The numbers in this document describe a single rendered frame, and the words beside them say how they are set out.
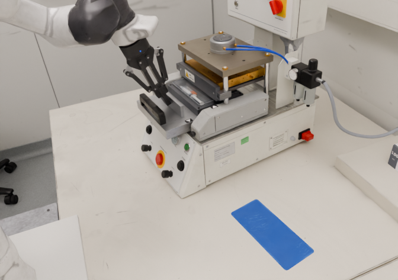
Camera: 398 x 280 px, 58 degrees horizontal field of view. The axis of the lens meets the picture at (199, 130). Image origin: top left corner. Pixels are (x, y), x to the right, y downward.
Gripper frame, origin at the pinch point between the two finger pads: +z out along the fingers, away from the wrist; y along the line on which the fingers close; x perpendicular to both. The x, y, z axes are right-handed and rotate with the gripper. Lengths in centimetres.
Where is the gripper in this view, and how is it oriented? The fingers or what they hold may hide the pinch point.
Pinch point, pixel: (163, 94)
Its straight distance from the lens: 109.2
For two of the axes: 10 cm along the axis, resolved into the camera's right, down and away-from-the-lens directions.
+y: -7.9, 5.9, -1.6
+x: 4.9, 4.7, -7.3
